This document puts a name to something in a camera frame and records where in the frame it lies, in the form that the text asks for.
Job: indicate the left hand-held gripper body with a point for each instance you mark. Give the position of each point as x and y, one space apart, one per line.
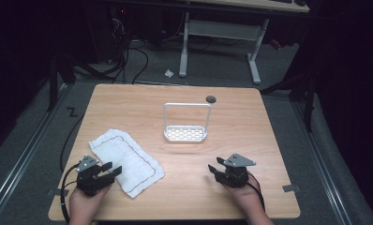
89 181

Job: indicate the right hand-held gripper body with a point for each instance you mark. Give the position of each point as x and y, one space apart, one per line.
234 176

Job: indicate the white cloth with dark stitching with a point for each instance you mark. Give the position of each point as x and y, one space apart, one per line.
128 159

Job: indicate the person's left hand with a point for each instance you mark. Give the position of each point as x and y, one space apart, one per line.
83 203

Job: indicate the person's right hand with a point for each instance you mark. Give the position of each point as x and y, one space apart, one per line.
248 198

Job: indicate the grey tape piece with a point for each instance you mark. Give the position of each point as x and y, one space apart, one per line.
291 188

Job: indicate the dark round table grommet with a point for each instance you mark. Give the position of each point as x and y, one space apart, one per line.
211 99

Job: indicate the black metal stand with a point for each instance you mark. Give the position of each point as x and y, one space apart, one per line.
309 100
53 84

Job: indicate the crumpled white paper scrap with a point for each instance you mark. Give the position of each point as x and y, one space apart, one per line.
169 73

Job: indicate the small red object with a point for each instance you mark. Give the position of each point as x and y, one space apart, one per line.
276 44

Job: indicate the white-framed desk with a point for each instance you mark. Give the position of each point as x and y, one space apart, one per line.
222 29

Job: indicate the dark computer tower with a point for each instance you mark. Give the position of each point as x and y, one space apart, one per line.
105 34

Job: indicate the metal floor rail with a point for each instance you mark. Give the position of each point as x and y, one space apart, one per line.
22 156
322 162

